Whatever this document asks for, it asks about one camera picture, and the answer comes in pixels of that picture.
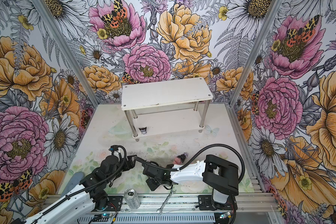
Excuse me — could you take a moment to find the black white kuromi toy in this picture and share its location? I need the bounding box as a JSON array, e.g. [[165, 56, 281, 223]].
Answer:
[[139, 127, 147, 135]]

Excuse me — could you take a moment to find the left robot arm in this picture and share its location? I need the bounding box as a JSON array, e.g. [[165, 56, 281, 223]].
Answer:
[[12, 155, 135, 224]]

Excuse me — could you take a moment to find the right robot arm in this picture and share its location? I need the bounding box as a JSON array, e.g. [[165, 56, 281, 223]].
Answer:
[[141, 155, 239, 204]]

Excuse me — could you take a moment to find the white two-tier shelf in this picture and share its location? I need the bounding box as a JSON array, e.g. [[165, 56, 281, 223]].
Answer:
[[121, 77, 213, 140]]

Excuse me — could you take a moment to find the silver wrench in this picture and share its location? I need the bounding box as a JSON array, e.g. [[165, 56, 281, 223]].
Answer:
[[156, 188, 176, 215]]

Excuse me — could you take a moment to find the pink pig toy upper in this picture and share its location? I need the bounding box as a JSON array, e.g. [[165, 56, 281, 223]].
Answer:
[[173, 157, 183, 165]]

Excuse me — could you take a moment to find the black purple kuromi toy back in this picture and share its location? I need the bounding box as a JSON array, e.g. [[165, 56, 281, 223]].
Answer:
[[177, 153, 188, 163]]

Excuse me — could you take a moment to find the silver drink can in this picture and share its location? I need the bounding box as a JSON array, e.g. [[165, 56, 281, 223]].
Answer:
[[124, 188, 141, 210]]

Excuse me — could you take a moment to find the blue grey sponge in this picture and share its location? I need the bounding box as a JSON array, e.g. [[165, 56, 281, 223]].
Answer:
[[61, 172, 85, 196]]

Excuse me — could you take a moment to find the green circuit board left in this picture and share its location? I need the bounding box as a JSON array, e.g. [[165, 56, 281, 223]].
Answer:
[[94, 213, 115, 222]]

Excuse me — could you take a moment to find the green circuit board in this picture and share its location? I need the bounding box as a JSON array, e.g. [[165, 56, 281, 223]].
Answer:
[[219, 211, 232, 219], [94, 213, 115, 222]]

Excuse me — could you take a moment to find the green circuit board right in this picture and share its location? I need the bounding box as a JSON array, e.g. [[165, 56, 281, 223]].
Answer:
[[219, 211, 232, 219]]

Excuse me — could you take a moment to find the black corrugated cable right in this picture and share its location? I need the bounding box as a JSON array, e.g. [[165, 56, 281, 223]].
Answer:
[[133, 143, 245, 184]]

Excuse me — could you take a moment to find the aluminium front rail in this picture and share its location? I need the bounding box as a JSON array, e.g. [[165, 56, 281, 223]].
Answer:
[[39, 193, 281, 215]]

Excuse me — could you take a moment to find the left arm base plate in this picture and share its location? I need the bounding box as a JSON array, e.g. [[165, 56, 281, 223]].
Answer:
[[101, 196, 124, 212]]

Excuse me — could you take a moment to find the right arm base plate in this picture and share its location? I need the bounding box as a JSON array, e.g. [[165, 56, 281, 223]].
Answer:
[[197, 195, 238, 211]]

